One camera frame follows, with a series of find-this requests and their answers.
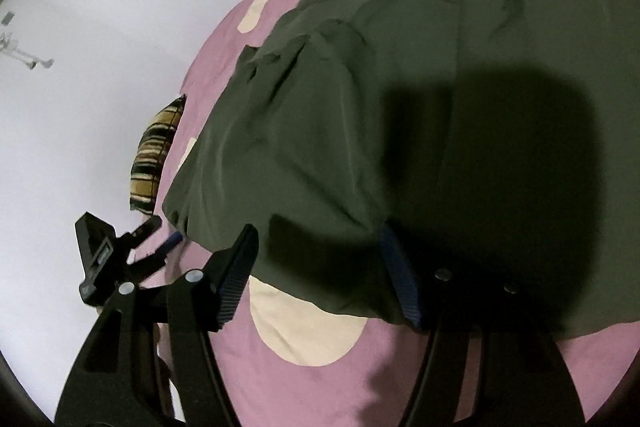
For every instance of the pink polka dot bedsheet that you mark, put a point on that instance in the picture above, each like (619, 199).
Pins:
(287, 362)

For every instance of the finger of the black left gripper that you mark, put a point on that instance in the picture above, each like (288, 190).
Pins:
(149, 265)
(143, 232)

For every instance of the striped brown yellow pillow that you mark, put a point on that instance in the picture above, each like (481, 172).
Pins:
(152, 152)

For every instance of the olive green garment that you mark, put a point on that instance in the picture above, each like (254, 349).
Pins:
(409, 159)

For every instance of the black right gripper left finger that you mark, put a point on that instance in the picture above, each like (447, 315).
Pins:
(148, 360)

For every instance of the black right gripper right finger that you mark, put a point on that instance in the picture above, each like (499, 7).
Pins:
(489, 359)

